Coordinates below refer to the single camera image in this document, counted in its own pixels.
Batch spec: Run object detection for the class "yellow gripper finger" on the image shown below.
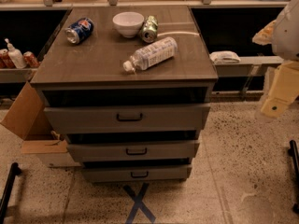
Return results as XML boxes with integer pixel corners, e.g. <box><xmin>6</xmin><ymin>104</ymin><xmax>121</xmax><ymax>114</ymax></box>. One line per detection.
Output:
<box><xmin>261</xmin><ymin>61</ymin><xmax>299</xmax><ymax>119</ymax></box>
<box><xmin>252</xmin><ymin>21</ymin><xmax>276</xmax><ymax>46</ymax></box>

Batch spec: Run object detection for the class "grey drawer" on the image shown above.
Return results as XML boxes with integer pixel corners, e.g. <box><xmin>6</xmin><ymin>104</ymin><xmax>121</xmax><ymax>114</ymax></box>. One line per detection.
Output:
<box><xmin>67</xmin><ymin>140</ymin><xmax>199</xmax><ymax>162</ymax></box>
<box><xmin>45</xmin><ymin>104</ymin><xmax>210</xmax><ymax>134</ymax></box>
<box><xmin>82</xmin><ymin>164</ymin><xmax>192</xmax><ymax>183</ymax></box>

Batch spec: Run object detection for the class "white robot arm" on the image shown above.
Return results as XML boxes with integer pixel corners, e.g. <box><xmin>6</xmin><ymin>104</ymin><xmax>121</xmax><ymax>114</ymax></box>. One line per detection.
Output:
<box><xmin>252</xmin><ymin>0</ymin><xmax>299</xmax><ymax>119</ymax></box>

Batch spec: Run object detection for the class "grey drawer cabinet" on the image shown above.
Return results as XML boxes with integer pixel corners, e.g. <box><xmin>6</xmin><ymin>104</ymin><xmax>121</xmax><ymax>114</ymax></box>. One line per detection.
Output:
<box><xmin>31</xmin><ymin>6</ymin><xmax>218</xmax><ymax>170</ymax></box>

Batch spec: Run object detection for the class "grey right shelf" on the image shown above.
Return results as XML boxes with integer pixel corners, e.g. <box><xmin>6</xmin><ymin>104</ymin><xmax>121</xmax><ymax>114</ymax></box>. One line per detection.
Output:
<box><xmin>215</xmin><ymin>56</ymin><xmax>282</xmax><ymax>77</ymax></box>

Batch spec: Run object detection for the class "grey shelf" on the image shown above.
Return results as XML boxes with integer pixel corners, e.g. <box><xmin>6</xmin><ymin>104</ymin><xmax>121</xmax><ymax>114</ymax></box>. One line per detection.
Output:
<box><xmin>215</xmin><ymin>56</ymin><xmax>282</xmax><ymax>77</ymax></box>
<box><xmin>0</xmin><ymin>68</ymin><xmax>37</xmax><ymax>84</ymax></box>

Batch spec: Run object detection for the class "folded white cloth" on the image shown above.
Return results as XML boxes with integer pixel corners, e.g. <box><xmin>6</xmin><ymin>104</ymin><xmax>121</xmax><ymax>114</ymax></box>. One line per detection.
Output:
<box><xmin>209</xmin><ymin>50</ymin><xmax>241</xmax><ymax>64</ymax></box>

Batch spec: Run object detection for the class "black right base leg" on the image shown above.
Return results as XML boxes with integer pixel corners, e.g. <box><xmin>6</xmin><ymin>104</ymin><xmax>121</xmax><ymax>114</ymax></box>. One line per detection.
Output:
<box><xmin>288</xmin><ymin>140</ymin><xmax>299</xmax><ymax>215</ymax></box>

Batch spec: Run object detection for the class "black base leg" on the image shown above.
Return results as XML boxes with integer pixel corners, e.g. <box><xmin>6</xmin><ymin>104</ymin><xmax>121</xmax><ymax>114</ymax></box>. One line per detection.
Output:
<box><xmin>288</xmin><ymin>140</ymin><xmax>299</xmax><ymax>215</ymax></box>
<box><xmin>0</xmin><ymin>162</ymin><xmax>21</xmax><ymax>224</ymax></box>

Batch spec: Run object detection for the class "clear plastic water bottle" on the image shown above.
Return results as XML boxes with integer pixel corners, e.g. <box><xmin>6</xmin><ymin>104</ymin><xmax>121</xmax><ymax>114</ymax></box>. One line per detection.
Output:
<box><xmin>122</xmin><ymin>36</ymin><xmax>178</xmax><ymax>72</ymax></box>

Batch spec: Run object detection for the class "green soda can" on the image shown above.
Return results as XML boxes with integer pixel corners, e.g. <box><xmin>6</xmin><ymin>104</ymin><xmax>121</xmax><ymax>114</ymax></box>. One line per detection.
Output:
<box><xmin>139</xmin><ymin>15</ymin><xmax>158</xmax><ymax>43</ymax></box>

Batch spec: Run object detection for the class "white bowl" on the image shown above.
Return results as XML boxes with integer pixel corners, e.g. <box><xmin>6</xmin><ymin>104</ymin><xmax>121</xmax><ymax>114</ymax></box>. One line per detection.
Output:
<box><xmin>112</xmin><ymin>12</ymin><xmax>144</xmax><ymax>38</ymax></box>

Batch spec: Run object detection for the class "blue pepsi can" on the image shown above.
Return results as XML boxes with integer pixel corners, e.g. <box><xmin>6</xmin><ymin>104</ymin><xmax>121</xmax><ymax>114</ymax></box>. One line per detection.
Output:
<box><xmin>64</xmin><ymin>18</ymin><xmax>93</xmax><ymax>44</ymax></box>

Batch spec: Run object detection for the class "red soda can right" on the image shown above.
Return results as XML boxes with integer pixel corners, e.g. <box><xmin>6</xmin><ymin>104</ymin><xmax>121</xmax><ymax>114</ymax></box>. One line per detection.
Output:
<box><xmin>23</xmin><ymin>51</ymin><xmax>39</xmax><ymax>68</ymax></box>

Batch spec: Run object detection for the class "red soda can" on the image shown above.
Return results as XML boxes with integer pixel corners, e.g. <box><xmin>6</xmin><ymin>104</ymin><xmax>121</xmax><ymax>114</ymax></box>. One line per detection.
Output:
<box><xmin>0</xmin><ymin>49</ymin><xmax>15</xmax><ymax>68</ymax></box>
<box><xmin>23</xmin><ymin>51</ymin><xmax>39</xmax><ymax>68</ymax></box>

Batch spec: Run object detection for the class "white pump bottle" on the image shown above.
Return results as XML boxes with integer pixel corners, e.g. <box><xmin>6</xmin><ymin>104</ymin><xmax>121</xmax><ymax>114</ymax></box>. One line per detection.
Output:
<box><xmin>5</xmin><ymin>38</ymin><xmax>27</xmax><ymax>69</ymax></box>

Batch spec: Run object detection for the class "cardboard box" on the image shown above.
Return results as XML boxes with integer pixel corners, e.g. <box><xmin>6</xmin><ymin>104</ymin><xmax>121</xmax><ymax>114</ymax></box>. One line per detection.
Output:
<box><xmin>1</xmin><ymin>82</ymin><xmax>78</xmax><ymax>168</ymax></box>

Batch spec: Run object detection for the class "red soda can left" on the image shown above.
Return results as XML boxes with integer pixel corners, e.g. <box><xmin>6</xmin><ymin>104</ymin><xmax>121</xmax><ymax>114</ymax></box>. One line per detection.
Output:
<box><xmin>0</xmin><ymin>49</ymin><xmax>15</xmax><ymax>68</ymax></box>

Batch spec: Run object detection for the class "grey left shelf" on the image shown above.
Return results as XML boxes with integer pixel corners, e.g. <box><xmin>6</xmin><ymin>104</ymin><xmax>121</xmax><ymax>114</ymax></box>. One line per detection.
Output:
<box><xmin>0</xmin><ymin>68</ymin><xmax>37</xmax><ymax>84</ymax></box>

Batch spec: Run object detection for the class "black left base leg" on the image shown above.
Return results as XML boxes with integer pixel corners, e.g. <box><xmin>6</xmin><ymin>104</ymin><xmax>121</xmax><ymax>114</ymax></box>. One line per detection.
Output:
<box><xmin>0</xmin><ymin>162</ymin><xmax>21</xmax><ymax>224</ymax></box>

